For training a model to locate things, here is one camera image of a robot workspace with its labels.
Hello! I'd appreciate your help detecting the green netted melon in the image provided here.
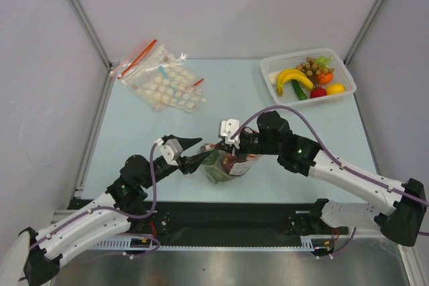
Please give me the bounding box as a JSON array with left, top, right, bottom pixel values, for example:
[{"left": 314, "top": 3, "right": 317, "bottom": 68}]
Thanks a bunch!
[{"left": 200, "top": 144, "right": 233, "bottom": 184}]

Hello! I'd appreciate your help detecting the dark red apple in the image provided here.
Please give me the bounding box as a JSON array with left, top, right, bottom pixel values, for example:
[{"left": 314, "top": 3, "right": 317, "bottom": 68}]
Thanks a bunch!
[{"left": 221, "top": 154, "right": 247, "bottom": 176}]

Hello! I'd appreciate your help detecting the clear zip bag red zipper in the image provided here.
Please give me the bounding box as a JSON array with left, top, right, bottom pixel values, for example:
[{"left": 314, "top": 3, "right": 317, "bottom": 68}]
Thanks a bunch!
[{"left": 200, "top": 143, "right": 261, "bottom": 184}]

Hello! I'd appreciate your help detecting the white plastic fruit basket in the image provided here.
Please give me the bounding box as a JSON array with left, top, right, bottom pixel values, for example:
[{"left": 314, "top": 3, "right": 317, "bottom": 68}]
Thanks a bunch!
[{"left": 260, "top": 48, "right": 357, "bottom": 106}]

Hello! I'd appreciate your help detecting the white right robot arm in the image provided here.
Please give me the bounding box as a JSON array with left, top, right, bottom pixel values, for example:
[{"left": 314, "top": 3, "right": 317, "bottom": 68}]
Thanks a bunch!
[{"left": 219, "top": 108, "right": 428, "bottom": 246}]

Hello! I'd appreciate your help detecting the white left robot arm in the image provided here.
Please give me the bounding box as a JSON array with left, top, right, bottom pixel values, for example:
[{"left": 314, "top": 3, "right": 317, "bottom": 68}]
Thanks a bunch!
[{"left": 18, "top": 135, "right": 212, "bottom": 285}]

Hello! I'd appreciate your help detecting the polka dot zip bags pile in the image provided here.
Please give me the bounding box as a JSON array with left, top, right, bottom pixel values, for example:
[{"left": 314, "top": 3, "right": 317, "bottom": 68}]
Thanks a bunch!
[{"left": 118, "top": 41, "right": 206, "bottom": 113}]

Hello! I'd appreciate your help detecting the clear bag with red zipper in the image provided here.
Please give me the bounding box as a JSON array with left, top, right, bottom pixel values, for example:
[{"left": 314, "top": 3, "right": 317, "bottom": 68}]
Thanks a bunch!
[{"left": 109, "top": 39, "right": 158, "bottom": 80}]

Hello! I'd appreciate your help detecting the green cucumber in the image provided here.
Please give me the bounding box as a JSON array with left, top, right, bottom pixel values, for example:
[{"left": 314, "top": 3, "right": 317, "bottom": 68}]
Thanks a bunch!
[{"left": 291, "top": 80, "right": 307, "bottom": 100}]

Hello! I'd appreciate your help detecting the yellow banana bunch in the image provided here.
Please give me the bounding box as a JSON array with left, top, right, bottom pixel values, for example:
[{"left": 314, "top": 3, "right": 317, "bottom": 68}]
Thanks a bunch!
[{"left": 276, "top": 69, "right": 314, "bottom": 96}]

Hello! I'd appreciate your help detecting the small red tomato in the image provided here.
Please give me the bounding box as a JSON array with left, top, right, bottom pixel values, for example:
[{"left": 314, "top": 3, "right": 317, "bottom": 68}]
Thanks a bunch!
[{"left": 310, "top": 86, "right": 328, "bottom": 98}]

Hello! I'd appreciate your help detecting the orange tangerine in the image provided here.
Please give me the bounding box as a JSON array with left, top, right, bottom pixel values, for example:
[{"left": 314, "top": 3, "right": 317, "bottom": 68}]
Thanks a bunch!
[{"left": 316, "top": 72, "right": 334, "bottom": 85}]

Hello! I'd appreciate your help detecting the yellow lemon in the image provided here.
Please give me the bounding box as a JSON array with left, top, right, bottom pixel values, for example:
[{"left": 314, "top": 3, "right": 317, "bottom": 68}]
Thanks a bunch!
[{"left": 326, "top": 83, "right": 345, "bottom": 95}]

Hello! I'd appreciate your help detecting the green leafy vegetable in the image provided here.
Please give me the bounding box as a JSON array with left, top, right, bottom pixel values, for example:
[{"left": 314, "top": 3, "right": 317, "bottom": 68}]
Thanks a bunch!
[{"left": 316, "top": 56, "right": 333, "bottom": 67}]

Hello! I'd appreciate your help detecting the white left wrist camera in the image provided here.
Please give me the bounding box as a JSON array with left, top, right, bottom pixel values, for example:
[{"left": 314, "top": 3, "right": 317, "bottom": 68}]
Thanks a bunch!
[{"left": 155, "top": 135, "right": 184, "bottom": 166}]

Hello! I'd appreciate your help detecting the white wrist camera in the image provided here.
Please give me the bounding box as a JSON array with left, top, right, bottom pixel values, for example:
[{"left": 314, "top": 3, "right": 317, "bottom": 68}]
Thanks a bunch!
[
  {"left": 155, "top": 135, "right": 184, "bottom": 166},
  {"left": 219, "top": 119, "right": 240, "bottom": 149}
]

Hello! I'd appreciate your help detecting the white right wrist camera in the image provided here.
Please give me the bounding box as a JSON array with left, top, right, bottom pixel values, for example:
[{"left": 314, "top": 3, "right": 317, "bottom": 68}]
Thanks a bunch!
[{"left": 219, "top": 119, "right": 240, "bottom": 149}]

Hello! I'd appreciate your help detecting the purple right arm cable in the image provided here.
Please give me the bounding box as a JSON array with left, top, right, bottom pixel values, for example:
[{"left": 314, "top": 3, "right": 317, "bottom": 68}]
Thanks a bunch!
[{"left": 231, "top": 104, "right": 429, "bottom": 260}]

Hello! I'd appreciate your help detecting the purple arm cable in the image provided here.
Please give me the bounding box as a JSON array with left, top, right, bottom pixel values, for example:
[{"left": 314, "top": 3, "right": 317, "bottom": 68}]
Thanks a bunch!
[
  {"left": 231, "top": 104, "right": 429, "bottom": 260},
  {"left": 18, "top": 138, "right": 168, "bottom": 282}
]

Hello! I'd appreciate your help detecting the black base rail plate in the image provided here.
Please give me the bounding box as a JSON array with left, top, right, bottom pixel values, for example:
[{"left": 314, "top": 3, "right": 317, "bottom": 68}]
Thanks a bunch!
[{"left": 66, "top": 200, "right": 349, "bottom": 247}]

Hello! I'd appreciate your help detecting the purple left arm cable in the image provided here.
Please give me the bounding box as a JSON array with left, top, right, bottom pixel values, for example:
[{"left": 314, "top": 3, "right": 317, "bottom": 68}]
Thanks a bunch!
[{"left": 18, "top": 138, "right": 168, "bottom": 282}]

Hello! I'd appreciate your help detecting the white slotted cable duct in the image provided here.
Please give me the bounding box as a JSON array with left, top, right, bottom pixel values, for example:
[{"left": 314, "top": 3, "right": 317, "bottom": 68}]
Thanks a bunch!
[{"left": 91, "top": 234, "right": 334, "bottom": 252}]

